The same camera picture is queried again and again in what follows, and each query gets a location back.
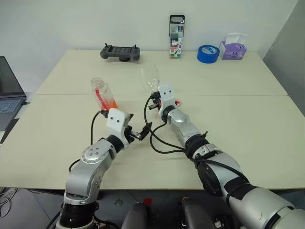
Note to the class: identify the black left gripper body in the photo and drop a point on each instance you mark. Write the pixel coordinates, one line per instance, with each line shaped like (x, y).
(129, 136)

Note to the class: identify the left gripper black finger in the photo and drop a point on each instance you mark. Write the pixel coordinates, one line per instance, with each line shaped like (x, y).
(145, 132)

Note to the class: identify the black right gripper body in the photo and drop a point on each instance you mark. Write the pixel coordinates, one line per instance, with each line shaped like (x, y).
(157, 102)

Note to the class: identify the clear glass cup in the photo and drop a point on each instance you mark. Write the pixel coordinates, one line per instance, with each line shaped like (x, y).
(150, 80)

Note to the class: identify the plastic bottle with orange liquid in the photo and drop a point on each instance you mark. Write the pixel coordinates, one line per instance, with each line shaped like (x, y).
(102, 95)

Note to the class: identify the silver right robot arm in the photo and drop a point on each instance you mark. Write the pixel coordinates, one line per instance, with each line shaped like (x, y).
(238, 171)

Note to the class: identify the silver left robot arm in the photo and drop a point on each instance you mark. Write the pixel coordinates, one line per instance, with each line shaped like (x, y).
(88, 176)

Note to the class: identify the dark grey gamepad controller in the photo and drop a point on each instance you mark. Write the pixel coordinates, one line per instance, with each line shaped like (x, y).
(120, 52)

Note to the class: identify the clear box of colour markers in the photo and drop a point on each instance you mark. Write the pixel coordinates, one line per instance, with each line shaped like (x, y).
(176, 38)

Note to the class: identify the small red block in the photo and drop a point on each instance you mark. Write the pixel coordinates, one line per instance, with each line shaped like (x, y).
(147, 201)

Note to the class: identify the blue tape roll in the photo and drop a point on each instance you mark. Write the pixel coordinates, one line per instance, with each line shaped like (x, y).
(208, 56)

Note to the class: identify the dark rounded shape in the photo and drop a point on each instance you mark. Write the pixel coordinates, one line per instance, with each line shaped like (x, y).
(135, 217)

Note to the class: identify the purple tissue box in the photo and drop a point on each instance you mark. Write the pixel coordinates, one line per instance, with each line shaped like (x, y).
(232, 51)

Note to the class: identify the grey laptop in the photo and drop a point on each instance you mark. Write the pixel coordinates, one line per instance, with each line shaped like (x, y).
(9, 105)

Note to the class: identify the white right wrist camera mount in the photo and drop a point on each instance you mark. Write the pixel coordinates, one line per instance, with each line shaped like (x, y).
(166, 94)

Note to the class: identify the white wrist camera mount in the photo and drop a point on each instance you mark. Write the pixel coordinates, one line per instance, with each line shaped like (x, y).
(116, 120)
(166, 94)

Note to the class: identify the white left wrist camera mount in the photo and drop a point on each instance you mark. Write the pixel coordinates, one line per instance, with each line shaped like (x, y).
(116, 120)

